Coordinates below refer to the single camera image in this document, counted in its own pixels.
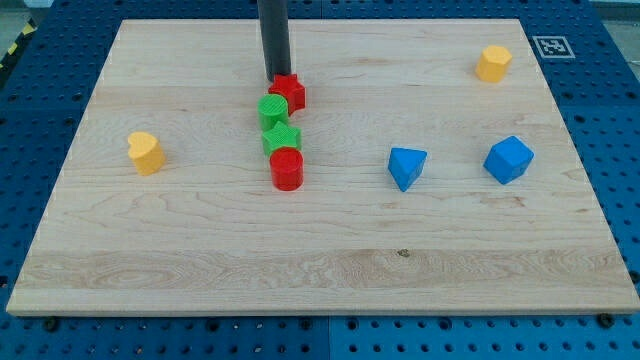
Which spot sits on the light wooden board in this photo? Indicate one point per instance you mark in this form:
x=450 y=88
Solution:
x=209 y=235

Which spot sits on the blue cube block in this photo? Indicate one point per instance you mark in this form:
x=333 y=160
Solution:
x=508 y=159

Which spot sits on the yellow heart block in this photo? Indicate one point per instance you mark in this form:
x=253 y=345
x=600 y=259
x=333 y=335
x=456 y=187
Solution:
x=146 y=153

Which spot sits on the green star block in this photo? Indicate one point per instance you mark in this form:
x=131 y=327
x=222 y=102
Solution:
x=281 y=135

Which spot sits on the green cylinder block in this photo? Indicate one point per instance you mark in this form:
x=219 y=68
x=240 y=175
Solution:
x=272 y=108

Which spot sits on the blue triangle block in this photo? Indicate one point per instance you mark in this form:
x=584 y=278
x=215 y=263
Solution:
x=406 y=165

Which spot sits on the yellow hexagon block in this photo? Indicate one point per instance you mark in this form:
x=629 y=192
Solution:
x=493 y=63

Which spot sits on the red cylinder block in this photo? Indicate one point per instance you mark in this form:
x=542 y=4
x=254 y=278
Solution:
x=287 y=170

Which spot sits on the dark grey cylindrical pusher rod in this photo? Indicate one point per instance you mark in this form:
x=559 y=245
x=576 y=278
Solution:
x=274 y=30

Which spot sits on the white fiducial marker tag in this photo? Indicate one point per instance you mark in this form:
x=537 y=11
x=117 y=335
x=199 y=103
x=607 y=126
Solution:
x=553 y=47

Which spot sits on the red star block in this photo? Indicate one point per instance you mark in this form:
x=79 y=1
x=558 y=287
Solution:
x=291 y=89

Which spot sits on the black yellow hazard tape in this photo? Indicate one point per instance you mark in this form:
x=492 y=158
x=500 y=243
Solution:
x=18 y=47

